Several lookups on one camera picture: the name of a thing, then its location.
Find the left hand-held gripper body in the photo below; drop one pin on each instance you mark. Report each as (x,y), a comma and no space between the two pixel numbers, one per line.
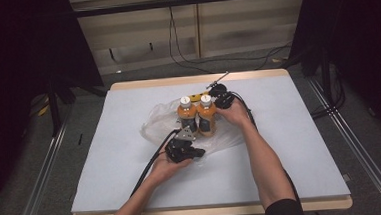
(179,151)

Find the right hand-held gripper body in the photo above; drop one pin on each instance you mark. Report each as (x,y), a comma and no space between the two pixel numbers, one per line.
(226,100)

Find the translucent white plastic bag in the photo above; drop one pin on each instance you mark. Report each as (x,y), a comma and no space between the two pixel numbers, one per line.
(159,122)

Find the person's right hand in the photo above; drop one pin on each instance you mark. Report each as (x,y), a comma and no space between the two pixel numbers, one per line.
(237,114)

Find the person's left hand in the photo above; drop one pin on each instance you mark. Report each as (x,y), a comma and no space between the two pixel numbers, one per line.
(165,170)

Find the wooden table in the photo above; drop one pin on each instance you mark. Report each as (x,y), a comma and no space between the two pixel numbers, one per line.
(218,211)

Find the white table mat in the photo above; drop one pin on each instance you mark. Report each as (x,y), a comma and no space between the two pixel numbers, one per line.
(116,178)

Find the small black floor object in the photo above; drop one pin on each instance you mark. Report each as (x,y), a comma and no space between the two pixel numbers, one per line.
(80,139)

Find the black metal stand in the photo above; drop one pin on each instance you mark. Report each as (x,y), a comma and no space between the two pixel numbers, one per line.
(54,109)
(326,79)

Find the person's black sleeve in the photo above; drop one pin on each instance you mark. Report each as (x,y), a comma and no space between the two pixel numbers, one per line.
(285,212)

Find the black horizontal bar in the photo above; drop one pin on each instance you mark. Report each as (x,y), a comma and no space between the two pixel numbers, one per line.
(138,5)

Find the yellow floor tape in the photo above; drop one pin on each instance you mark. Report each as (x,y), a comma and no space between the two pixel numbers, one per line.
(43,110)

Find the small grey floor tag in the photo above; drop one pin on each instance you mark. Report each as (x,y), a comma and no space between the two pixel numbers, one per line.
(346,177)

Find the black curtain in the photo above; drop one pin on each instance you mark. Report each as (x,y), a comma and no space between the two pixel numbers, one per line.
(15,64)
(357,27)

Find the aluminium floor rail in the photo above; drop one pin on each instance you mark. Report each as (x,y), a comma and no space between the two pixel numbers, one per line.
(358,150)
(36,193)

